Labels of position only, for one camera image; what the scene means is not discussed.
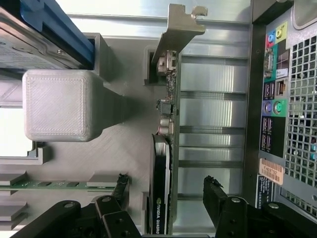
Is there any green RAM stick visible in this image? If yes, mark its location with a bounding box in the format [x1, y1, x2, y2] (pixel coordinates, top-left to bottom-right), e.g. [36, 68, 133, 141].
[0, 180, 117, 191]

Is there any grey printed parts rack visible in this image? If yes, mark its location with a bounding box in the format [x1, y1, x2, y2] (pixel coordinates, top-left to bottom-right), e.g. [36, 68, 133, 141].
[0, 33, 179, 238]

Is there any black open PC case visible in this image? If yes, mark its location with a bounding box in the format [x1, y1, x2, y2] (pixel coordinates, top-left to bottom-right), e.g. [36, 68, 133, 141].
[244, 0, 317, 219]

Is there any hard disk with blue carrier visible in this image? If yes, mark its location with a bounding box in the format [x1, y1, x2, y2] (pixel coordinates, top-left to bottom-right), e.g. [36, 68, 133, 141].
[0, 0, 96, 71]

